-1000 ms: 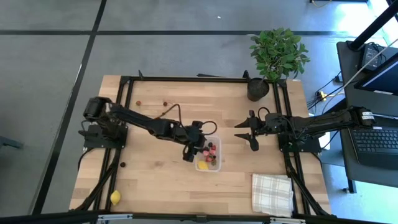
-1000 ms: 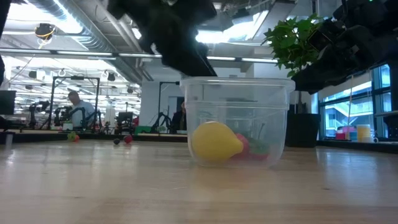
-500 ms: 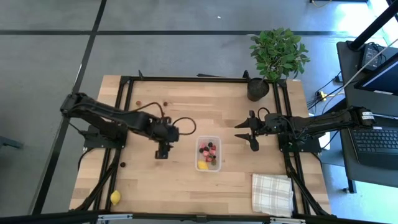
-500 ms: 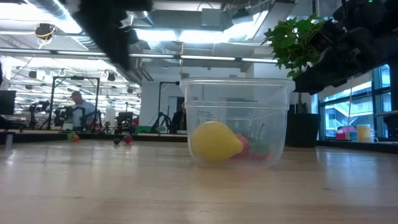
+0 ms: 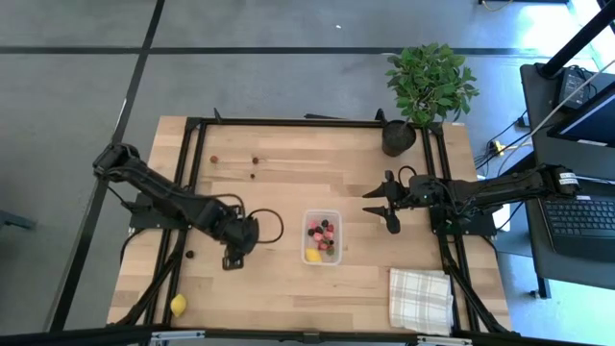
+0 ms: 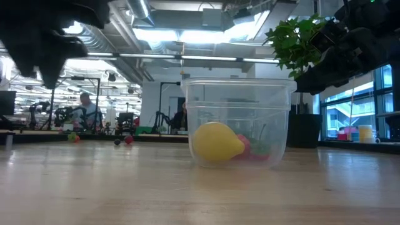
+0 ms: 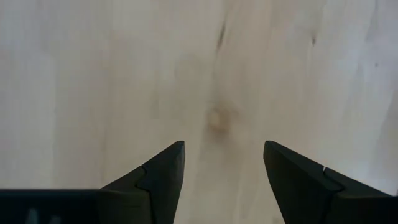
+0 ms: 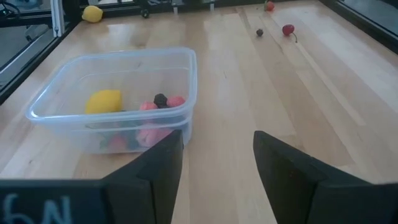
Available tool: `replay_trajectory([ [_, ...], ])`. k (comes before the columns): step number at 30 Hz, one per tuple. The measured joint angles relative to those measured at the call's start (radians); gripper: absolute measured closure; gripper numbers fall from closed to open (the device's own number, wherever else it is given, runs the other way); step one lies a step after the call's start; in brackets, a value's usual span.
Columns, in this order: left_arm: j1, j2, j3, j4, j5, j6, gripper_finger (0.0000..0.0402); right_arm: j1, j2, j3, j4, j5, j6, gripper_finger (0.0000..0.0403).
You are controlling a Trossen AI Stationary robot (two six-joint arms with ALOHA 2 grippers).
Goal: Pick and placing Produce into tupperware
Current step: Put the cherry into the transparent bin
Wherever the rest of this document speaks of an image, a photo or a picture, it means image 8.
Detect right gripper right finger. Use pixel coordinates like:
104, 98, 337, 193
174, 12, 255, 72
253, 130, 398, 224

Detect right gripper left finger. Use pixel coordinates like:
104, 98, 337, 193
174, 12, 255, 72
0, 129, 184, 224

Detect red cherry with stem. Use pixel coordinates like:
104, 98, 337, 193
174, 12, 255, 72
281, 24, 299, 44

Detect clear plastic tupperware container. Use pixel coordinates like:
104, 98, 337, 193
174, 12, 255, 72
25, 46, 198, 155

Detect pink plastic raspberry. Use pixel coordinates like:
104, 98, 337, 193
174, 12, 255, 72
139, 101, 159, 111
166, 95, 187, 108
136, 123, 174, 147

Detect yellow plastic lemon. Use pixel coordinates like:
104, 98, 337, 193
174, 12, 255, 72
85, 89, 123, 114
81, 5, 104, 24

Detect white metal post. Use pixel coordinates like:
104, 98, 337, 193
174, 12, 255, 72
50, 0, 65, 37

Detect red strawberry with green leaves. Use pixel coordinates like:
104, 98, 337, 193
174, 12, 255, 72
99, 132, 130, 153

